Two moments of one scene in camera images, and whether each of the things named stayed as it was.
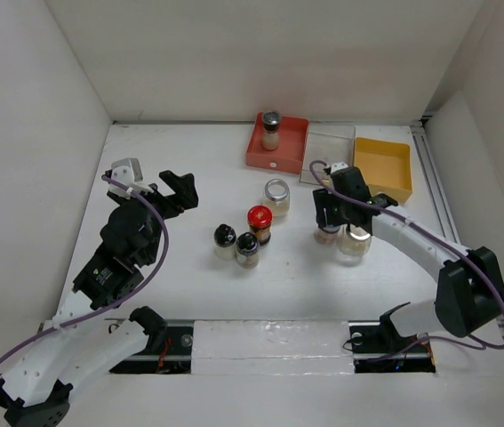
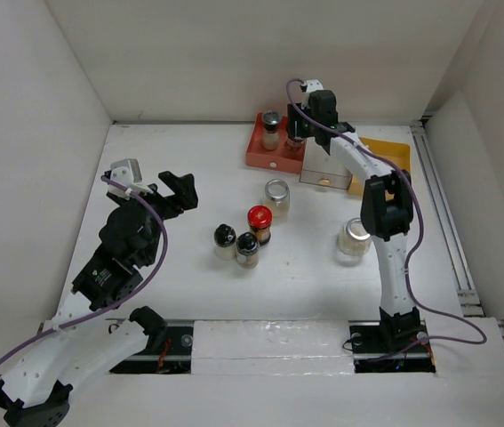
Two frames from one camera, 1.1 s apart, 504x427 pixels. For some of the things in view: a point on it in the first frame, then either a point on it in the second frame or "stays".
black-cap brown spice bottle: x=247 y=250 stays
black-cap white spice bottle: x=225 y=238 stays
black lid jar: x=270 y=135 stays
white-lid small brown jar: x=326 y=235 → x=296 y=144
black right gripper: x=323 y=197 → x=294 y=114
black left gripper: x=184 y=197 stays
